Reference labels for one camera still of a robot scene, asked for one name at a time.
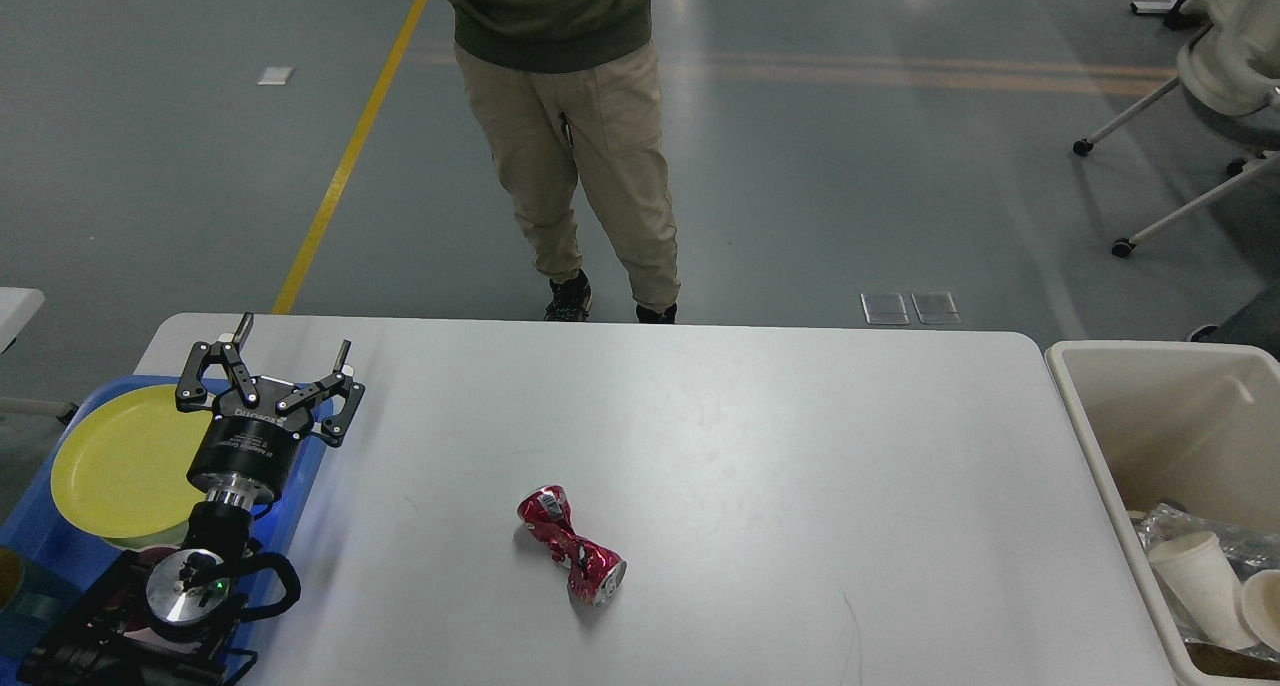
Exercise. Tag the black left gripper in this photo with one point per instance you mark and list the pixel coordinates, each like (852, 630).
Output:
(250, 446)

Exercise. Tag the yellow plastic plate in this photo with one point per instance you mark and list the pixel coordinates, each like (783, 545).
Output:
(122, 471)

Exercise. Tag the dark teal mug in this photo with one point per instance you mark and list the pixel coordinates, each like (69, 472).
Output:
(33, 600)

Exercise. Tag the crushed red soda can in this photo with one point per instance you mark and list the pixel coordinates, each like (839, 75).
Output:
(595, 573)

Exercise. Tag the white paper cup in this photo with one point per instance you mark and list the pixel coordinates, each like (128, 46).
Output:
(1197, 572)
(1259, 604)

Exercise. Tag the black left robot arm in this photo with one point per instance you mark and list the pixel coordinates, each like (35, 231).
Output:
(168, 615)

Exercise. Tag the pale green plate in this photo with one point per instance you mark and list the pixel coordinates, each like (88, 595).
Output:
(171, 537)

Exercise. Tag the blue plastic tray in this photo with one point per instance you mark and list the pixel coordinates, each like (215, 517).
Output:
(35, 527)

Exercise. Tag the white side table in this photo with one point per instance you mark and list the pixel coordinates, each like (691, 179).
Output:
(18, 307)

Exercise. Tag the person in green sweater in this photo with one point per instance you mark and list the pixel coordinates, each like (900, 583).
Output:
(567, 93)

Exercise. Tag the beige plastic bin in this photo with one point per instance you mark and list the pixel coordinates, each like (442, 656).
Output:
(1194, 422)

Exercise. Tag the person in dark clothes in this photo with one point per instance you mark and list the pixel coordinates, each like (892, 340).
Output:
(1256, 324)

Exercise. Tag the office chair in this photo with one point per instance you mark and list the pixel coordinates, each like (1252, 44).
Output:
(1203, 158)

